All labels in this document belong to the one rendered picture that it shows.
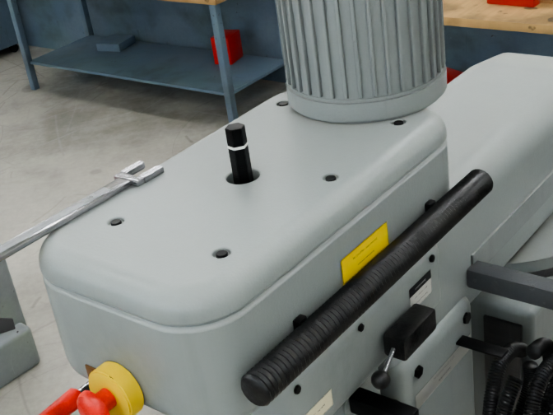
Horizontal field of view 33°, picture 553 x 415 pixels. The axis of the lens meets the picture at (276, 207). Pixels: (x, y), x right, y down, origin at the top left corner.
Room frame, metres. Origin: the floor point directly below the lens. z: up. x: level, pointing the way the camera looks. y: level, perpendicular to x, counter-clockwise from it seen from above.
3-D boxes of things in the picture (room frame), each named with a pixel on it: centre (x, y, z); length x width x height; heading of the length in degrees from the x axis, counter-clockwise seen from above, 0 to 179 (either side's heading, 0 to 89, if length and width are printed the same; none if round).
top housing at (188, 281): (0.91, 0.02, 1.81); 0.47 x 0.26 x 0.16; 138
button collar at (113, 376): (0.73, 0.18, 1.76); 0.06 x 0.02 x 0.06; 48
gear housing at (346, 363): (0.93, 0.00, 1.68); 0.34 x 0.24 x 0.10; 138
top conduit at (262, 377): (0.83, -0.10, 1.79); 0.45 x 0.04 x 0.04; 138
